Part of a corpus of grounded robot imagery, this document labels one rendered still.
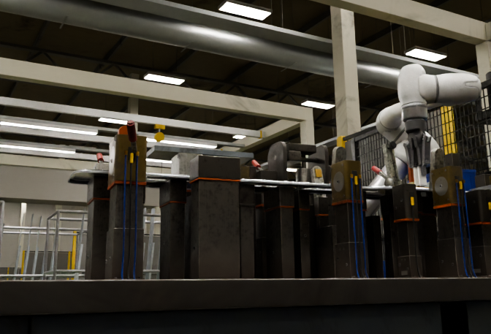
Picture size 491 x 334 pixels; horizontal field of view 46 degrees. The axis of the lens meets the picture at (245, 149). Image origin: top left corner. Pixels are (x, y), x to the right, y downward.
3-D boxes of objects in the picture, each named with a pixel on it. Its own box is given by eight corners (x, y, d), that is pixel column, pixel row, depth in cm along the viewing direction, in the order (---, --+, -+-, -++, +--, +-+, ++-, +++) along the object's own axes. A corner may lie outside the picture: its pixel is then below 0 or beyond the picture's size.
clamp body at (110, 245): (111, 286, 132) (117, 130, 141) (101, 286, 145) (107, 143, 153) (148, 286, 135) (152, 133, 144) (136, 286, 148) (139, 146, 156)
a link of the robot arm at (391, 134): (389, 99, 261) (414, 118, 259) (383, 108, 279) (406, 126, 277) (371, 121, 260) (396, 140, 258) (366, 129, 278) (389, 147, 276)
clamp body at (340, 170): (356, 283, 158) (348, 157, 167) (333, 283, 169) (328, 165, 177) (376, 283, 161) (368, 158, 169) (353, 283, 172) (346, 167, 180)
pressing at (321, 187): (74, 169, 149) (75, 164, 150) (66, 184, 170) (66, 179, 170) (491, 194, 201) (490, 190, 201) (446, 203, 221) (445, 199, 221)
